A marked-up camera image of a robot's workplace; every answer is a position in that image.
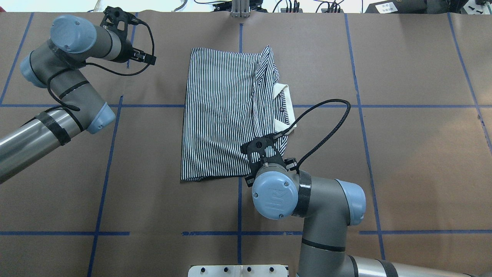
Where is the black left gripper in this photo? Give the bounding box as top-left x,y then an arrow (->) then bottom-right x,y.
123,45 -> 156,65

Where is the navy white striped polo shirt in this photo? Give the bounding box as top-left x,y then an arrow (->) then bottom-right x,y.
181,45 -> 296,181

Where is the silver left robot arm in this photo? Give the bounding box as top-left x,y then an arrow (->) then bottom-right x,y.
0,7 -> 156,183

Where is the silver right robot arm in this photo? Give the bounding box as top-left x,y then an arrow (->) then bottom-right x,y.
245,157 -> 466,277

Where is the black box with label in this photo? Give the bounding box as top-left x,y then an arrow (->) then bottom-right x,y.
364,0 -> 427,14

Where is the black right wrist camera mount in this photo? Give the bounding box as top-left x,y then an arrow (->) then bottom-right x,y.
240,133 -> 286,175

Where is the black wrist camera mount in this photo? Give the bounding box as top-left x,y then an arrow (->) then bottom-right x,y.
240,133 -> 286,175
100,6 -> 142,40

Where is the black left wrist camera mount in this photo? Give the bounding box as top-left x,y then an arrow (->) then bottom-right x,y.
100,6 -> 142,40

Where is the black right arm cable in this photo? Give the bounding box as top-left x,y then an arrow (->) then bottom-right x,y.
273,99 -> 352,170

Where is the aluminium frame post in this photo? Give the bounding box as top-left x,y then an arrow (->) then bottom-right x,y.
231,0 -> 251,18

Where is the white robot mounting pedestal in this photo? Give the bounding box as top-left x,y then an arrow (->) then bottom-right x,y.
188,264 -> 289,277

